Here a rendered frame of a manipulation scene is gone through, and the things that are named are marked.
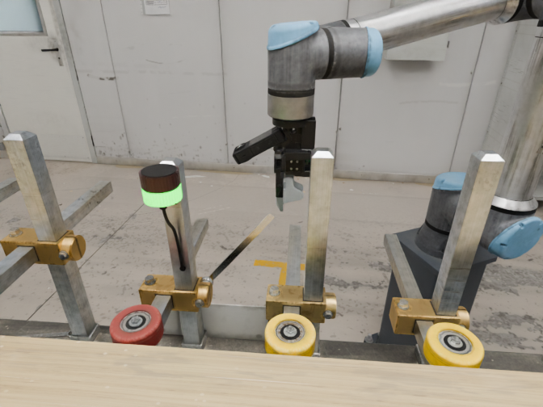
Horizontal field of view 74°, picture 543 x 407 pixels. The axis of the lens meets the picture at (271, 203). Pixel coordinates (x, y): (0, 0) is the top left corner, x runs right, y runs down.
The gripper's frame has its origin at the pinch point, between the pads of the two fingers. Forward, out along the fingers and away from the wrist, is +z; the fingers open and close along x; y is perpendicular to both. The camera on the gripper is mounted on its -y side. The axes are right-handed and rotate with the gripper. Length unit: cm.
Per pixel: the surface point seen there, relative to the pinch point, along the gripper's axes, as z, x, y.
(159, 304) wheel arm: 10.5, -21.3, -21.6
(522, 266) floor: 96, 111, 144
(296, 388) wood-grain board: 6.5, -40.0, 4.0
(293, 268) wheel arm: 11.4, -7.9, 3.8
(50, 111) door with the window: 45, 266, -231
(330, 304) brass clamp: 11.0, -18.8, 10.7
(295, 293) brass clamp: 10.4, -17.0, 4.1
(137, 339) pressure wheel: 6.1, -33.6, -20.2
